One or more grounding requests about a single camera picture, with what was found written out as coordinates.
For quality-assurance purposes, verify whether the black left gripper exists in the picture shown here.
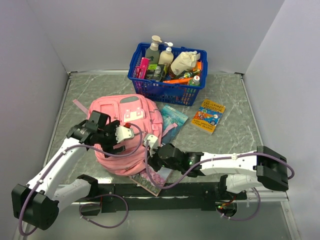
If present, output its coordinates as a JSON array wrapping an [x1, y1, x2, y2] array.
[[97, 120, 126, 157]]

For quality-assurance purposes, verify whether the floral notebook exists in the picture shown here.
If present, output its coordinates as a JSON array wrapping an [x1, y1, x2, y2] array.
[[129, 166, 173, 197]]

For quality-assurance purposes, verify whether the pink student backpack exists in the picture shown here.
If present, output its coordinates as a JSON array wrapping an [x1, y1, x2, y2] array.
[[73, 94, 178, 177]]

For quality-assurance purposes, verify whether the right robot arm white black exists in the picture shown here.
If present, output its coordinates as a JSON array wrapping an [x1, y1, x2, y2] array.
[[144, 143, 294, 199]]

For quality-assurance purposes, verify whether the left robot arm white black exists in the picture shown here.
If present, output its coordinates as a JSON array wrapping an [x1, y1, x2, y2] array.
[[11, 111, 134, 236]]

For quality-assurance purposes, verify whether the orange toothbrush pack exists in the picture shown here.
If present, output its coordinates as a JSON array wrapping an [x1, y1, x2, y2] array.
[[162, 77, 193, 85]]

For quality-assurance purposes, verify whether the teal paperback book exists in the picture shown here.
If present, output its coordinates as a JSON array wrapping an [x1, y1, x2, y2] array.
[[160, 105, 188, 145]]

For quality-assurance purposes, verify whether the yellow treehouse book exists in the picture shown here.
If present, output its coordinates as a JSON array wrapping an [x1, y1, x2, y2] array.
[[191, 99, 226, 135]]

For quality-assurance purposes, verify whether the blue plastic basket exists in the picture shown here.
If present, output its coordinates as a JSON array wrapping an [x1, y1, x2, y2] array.
[[127, 42, 208, 106]]

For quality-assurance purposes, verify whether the pink box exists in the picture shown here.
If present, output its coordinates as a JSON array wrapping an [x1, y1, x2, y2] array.
[[133, 57, 150, 79]]

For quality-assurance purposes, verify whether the black green box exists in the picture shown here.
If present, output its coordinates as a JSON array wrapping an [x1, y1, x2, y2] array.
[[145, 64, 168, 82]]

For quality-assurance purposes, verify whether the small green bottle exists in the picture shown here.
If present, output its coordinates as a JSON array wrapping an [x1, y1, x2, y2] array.
[[180, 69, 201, 79]]

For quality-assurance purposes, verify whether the grey pump bottle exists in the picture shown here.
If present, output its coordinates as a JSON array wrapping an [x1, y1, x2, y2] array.
[[144, 35, 162, 65]]

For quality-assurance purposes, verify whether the cream pump bottle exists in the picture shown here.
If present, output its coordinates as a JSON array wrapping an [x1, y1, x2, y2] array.
[[158, 42, 174, 67]]

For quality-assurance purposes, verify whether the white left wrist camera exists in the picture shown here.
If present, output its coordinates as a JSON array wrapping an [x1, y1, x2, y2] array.
[[115, 125, 135, 144]]

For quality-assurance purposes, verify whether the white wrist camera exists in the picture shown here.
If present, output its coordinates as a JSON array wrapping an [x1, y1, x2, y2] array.
[[143, 133, 160, 157], [115, 125, 135, 144]]

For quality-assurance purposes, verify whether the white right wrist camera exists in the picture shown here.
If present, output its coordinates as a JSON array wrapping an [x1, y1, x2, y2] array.
[[143, 133, 160, 157]]

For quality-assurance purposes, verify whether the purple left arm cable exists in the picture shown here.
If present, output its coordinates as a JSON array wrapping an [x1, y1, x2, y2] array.
[[18, 122, 144, 236]]

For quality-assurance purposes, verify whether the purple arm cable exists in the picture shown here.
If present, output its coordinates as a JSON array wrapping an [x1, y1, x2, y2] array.
[[144, 139, 295, 222], [18, 122, 144, 236]]

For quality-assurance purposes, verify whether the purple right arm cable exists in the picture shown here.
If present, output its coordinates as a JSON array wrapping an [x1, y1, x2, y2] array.
[[144, 139, 295, 222]]

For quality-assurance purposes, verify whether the black mounting base rail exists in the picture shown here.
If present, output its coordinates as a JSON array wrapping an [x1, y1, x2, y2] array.
[[68, 181, 290, 216]]

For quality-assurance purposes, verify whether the beige drawstring pouch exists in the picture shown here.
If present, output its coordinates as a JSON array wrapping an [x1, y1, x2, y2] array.
[[170, 51, 201, 76]]

